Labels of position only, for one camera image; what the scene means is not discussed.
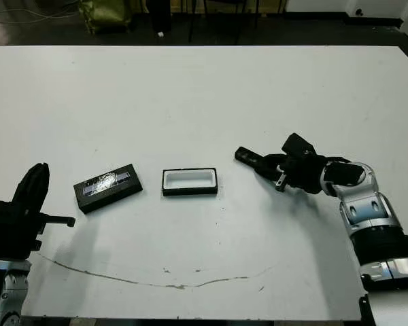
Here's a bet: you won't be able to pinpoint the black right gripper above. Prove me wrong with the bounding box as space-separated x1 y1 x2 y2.
254 153 327 194

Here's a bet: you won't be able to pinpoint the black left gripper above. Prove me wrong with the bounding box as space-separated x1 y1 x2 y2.
0 163 76 259

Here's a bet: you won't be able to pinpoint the slim black camera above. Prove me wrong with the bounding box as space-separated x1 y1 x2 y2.
234 146 265 171

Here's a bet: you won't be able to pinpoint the black printed box lid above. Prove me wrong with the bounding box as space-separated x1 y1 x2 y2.
73 163 144 215

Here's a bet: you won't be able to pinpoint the black box base white inset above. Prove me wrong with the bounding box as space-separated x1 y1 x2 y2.
162 166 220 197

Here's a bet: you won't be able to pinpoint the black chair legs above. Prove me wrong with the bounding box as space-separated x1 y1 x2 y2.
188 0 259 44

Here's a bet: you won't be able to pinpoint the yellow green sack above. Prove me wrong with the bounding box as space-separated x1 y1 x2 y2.
82 0 133 35

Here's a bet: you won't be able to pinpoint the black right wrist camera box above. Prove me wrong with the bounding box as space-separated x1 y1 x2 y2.
280 132 317 160

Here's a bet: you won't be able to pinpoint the light floor cable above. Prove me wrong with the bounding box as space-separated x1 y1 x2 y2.
0 0 86 25

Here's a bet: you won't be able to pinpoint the black upright post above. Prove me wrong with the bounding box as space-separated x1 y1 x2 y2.
150 0 173 35

